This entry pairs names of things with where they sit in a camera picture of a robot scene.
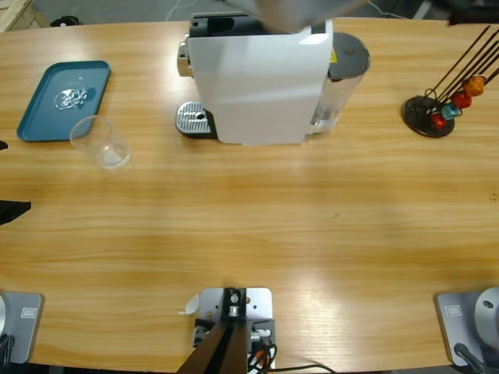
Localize clear plastic cup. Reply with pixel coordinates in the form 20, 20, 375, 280
69, 115, 133, 172

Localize white capsule coffee machine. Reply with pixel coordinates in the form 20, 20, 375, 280
178, 13, 335, 147

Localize orange coffee capsule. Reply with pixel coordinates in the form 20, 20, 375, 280
463, 76, 487, 98

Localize teal plastic tray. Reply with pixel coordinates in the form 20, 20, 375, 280
16, 60, 112, 143

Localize shiny crumpled clear film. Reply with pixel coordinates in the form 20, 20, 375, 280
52, 76, 98, 112

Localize light wooden crate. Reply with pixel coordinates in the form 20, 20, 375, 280
0, 0, 46, 34

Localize black object on floor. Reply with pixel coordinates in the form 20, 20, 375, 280
49, 15, 81, 27

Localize metal drip tray grate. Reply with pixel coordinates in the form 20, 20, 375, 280
174, 100, 214, 136

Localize white paper tape strip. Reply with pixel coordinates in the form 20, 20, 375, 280
178, 294, 200, 316

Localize clear water tank dark lid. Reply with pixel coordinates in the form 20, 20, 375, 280
306, 32, 372, 138

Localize grey metal leg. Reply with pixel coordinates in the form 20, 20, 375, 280
412, 0, 436, 19

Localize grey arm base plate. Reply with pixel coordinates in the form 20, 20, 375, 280
0, 291, 45, 364
434, 287, 499, 367

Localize thin white cable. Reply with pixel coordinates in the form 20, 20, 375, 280
165, 0, 188, 20
366, 0, 414, 19

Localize dark brown post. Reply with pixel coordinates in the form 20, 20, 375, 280
175, 287, 249, 374

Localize white mount block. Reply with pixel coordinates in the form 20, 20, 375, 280
193, 287, 277, 369

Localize orange white wire bundle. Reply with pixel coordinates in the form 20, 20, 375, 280
247, 344, 278, 371

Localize black power cable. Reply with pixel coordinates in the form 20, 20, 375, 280
272, 363, 338, 374

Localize black wire capsule stand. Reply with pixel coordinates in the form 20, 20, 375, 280
402, 25, 499, 138

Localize black base cable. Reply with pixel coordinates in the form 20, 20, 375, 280
454, 342, 488, 374

